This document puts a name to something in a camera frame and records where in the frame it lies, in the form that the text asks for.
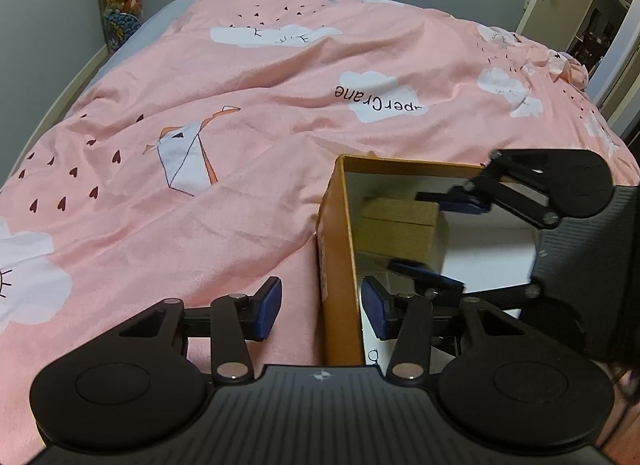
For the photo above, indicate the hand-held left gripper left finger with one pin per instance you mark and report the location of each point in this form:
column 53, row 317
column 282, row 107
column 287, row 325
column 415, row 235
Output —
column 270, row 307

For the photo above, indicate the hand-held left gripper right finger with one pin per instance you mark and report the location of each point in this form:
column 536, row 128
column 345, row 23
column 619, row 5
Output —
column 372, row 310

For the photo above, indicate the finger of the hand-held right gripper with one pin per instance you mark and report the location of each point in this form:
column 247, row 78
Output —
column 462, row 205
column 425, row 272

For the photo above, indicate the small brown cardboard box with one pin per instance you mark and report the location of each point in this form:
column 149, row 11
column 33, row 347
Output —
column 395, row 235

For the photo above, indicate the orange cardboard storage box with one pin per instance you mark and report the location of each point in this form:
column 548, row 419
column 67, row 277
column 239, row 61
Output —
column 340, row 245

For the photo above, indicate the cream door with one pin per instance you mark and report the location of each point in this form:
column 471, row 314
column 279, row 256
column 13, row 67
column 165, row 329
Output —
column 555, row 5

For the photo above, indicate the pink printed duvet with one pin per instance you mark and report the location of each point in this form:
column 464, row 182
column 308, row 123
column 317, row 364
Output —
column 200, row 70

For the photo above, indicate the white door frame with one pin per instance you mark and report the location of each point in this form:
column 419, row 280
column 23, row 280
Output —
column 620, row 75

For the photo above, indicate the white bed frame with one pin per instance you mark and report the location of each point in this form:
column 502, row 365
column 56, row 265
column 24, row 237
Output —
column 50, row 110

